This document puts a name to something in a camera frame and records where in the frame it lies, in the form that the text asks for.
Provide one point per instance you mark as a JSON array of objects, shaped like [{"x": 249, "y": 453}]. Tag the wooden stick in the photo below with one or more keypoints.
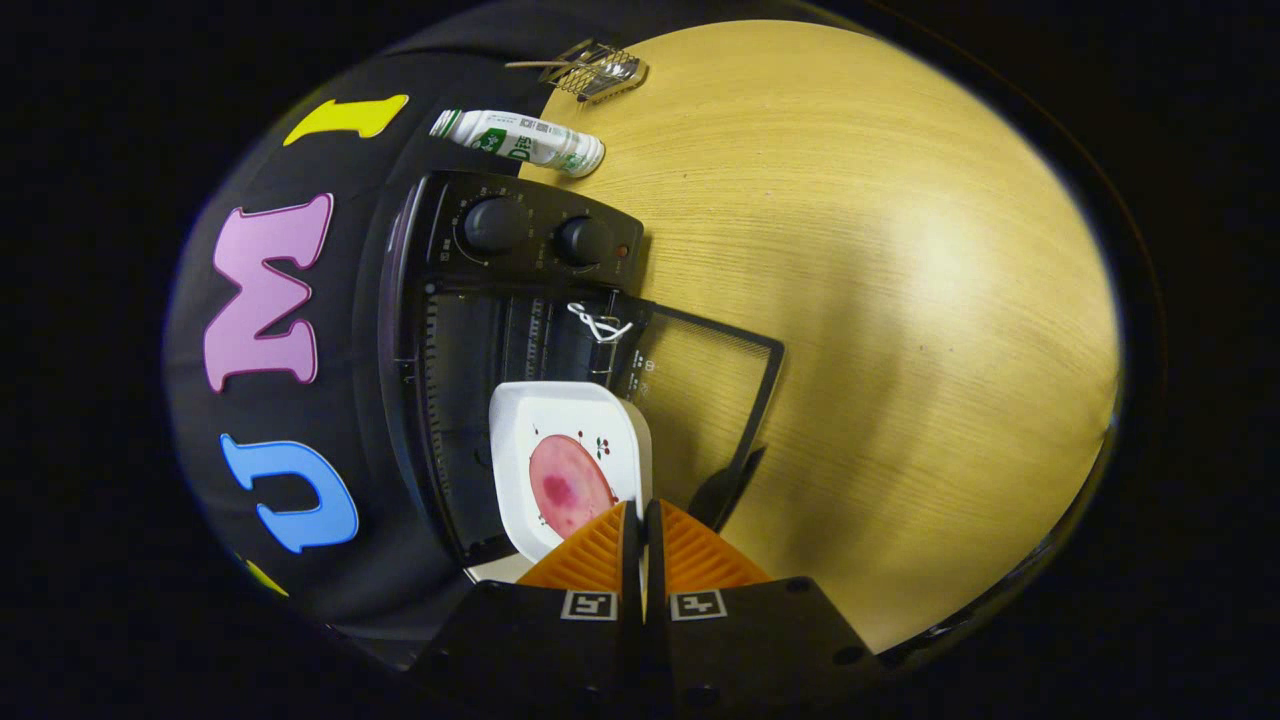
[{"x": 530, "y": 64}]

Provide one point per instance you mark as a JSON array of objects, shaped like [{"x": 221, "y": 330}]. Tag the black toaster oven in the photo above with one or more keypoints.
[{"x": 430, "y": 230}]

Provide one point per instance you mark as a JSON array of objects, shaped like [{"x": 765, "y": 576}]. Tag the pink ham slice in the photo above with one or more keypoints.
[{"x": 565, "y": 485}]

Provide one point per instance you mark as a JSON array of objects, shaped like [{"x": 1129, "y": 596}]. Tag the white bottle green label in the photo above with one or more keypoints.
[{"x": 520, "y": 140}]

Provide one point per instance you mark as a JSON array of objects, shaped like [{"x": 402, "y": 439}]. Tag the white square plate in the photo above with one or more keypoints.
[{"x": 560, "y": 410}]

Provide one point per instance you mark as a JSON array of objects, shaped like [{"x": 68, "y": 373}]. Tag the black backdrop cloth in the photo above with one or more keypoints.
[{"x": 350, "y": 170}]

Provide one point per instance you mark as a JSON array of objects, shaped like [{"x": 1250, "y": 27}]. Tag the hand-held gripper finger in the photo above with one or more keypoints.
[
  {"x": 631, "y": 570},
  {"x": 653, "y": 570}
]

